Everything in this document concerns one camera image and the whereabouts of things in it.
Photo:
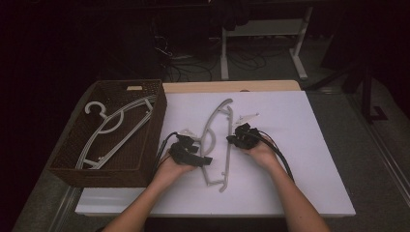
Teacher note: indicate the black metal stand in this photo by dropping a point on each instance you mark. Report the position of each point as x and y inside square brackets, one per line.
[367, 96]

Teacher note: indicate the person's left hand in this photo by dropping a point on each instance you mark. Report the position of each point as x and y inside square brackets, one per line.
[169, 170]

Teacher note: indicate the pile of grey hangers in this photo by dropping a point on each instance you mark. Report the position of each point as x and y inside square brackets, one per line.
[93, 103]

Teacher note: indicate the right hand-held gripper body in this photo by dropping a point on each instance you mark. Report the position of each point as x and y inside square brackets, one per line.
[248, 137]

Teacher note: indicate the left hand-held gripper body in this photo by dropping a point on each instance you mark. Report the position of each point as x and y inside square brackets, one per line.
[180, 153]

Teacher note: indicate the person's right hand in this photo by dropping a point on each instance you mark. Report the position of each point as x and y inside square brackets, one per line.
[264, 156]

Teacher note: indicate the white metal desk frame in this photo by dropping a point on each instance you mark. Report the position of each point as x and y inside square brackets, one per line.
[225, 51]

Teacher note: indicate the white board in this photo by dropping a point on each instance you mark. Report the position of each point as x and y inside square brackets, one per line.
[290, 161]

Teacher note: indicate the grey plastic clothes hanger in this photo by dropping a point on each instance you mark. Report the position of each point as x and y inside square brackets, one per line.
[135, 129]
[228, 154]

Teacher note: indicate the brown woven basket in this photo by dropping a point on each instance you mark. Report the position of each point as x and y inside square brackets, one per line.
[129, 158]

